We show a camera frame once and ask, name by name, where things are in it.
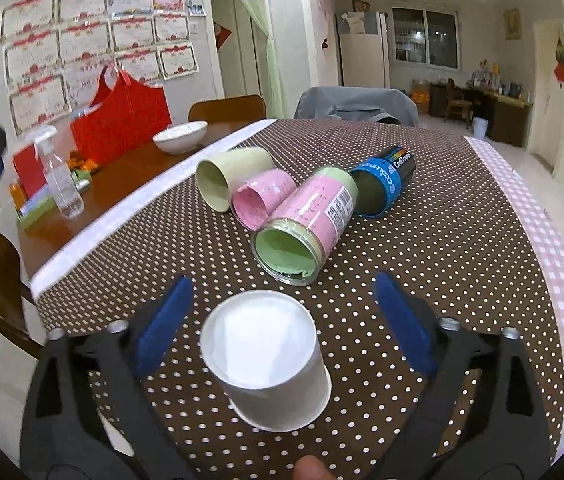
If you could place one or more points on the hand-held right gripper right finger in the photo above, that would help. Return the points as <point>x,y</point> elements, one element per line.
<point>404,322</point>

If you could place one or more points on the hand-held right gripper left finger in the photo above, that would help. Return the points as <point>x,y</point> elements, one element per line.
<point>164,322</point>

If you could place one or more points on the white cup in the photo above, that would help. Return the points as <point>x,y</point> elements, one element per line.
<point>272,390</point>

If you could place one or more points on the blue and black cup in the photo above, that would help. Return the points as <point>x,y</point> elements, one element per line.
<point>387,175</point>

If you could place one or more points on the pale green cup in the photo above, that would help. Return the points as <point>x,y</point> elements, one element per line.
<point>242,165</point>

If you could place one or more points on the pink cup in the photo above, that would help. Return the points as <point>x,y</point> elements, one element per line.
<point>274,185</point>

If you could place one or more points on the person's right hand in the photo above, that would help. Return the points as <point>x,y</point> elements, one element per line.
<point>313,469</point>

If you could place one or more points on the red box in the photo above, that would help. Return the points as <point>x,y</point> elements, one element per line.
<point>29,170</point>

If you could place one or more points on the green box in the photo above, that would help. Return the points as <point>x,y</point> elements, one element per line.
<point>37,208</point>

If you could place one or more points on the brown polka-dot tablecloth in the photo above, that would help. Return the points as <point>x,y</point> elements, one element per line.
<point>462,260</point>

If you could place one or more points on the clear spray bottle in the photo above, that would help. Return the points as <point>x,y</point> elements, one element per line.
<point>62,180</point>

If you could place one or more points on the orange snack packets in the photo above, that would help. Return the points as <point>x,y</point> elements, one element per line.
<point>82,164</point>

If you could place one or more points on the glass jar with pink label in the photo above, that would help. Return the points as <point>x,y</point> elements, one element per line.
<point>319,210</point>

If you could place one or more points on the red paper bag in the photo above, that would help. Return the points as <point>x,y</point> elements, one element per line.
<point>122,120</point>

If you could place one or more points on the pink checkered tablecloth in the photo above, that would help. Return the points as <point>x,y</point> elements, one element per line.
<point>562,270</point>

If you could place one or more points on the white bowl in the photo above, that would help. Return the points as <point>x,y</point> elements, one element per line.
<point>179,137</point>

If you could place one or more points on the white bucket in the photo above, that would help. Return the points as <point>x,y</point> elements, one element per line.
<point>480,126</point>

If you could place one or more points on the grey covered chair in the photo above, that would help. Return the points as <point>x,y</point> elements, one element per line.
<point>352,102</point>

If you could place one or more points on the small wooden chair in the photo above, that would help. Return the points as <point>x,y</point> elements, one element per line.
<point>458,102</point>

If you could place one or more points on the cluttered wooden desk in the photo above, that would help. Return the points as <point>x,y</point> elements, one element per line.
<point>502,110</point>

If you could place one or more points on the white refrigerator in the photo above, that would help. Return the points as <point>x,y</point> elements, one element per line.
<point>362,55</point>

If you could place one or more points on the window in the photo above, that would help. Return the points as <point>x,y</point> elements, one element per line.
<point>427,35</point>

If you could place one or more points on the red door ornament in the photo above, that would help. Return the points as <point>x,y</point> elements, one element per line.
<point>560,65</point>

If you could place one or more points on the green curtain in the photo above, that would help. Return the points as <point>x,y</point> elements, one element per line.
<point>257,20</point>

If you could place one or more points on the wall of certificates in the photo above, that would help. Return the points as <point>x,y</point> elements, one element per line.
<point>62,40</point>

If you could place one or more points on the framed wall picture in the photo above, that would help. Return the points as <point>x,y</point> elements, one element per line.
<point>512,24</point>

